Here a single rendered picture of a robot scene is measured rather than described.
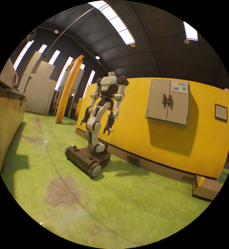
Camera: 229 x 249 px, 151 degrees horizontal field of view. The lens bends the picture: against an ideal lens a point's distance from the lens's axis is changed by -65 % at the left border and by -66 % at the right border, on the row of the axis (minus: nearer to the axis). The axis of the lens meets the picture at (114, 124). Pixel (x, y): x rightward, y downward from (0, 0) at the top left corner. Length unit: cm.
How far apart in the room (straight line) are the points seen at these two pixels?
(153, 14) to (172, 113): 854
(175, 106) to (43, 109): 677
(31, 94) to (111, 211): 669
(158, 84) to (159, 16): 803
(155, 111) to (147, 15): 858
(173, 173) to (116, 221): 126
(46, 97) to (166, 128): 668
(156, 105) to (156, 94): 19
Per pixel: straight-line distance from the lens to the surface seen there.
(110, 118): 105
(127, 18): 959
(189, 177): 182
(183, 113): 143
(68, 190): 94
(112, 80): 125
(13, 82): 125
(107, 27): 1046
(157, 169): 171
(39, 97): 670
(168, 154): 162
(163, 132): 159
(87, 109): 133
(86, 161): 108
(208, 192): 154
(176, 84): 162
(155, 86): 162
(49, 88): 686
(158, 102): 148
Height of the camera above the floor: 71
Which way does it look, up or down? 1 degrees down
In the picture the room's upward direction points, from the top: 14 degrees clockwise
